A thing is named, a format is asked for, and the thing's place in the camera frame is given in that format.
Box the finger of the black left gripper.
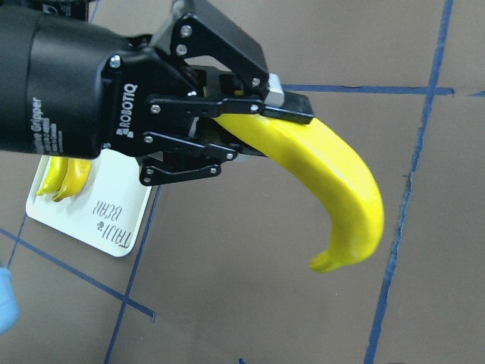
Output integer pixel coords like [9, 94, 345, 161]
[138, 130, 264, 186]
[150, 1, 313, 124]

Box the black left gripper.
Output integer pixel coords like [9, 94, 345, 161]
[1, 5, 192, 159]

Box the yellow banana moved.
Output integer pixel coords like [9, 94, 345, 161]
[36, 156, 68, 196]
[52, 158, 92, 202]

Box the yellow banana basket edge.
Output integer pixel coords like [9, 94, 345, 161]
[215, 92, 385, 273]

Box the white bear tray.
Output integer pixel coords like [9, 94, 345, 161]
[26, 149, 151, 257]

